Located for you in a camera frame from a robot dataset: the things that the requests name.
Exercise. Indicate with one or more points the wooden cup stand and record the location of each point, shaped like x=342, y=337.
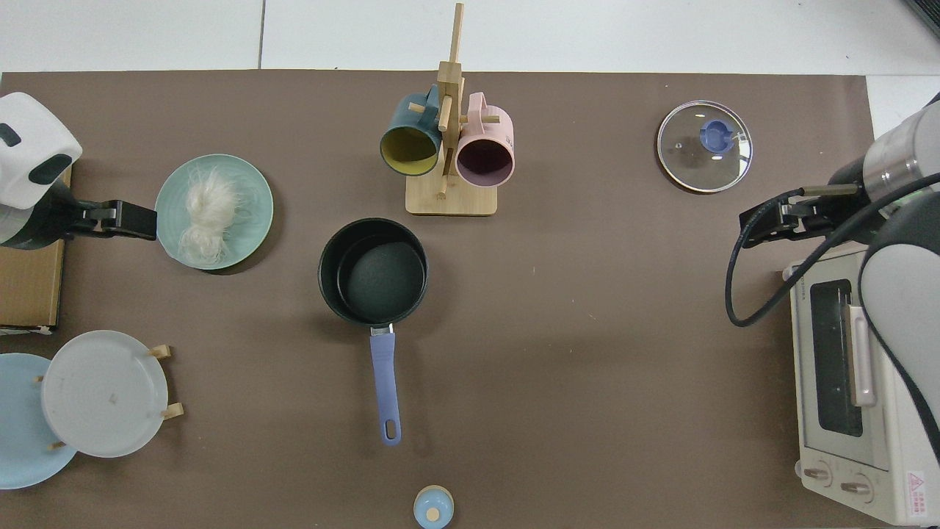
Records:
x=449, y=198

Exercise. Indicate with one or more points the grey round plate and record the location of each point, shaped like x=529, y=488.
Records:
x=103, y=397

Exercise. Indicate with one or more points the teal mug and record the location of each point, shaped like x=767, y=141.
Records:
x=407, y=147

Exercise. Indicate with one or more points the small blue round thing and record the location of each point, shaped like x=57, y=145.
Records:
x=433, y=507

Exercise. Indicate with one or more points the dark corner object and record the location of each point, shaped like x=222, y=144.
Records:
x=927, y=13

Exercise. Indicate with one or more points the light blue round plate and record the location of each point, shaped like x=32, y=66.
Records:
x=26, y=441

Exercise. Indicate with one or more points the white vermicelli bundle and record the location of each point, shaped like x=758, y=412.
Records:
x=209, y=213

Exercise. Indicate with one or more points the green round plate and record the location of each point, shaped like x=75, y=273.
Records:
x=253, y=220

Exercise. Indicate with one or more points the pale toaster oven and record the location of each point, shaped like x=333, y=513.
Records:
x=830, y=441

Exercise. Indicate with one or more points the brown table cloth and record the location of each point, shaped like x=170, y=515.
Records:
x=587, y=367

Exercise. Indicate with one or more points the pink mug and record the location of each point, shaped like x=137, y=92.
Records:
x=485, y=158

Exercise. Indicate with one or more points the glass lid blue knob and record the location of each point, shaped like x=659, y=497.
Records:
x=698, y=165

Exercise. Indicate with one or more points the wooden plate rack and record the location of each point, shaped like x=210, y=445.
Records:
x=174, y=411

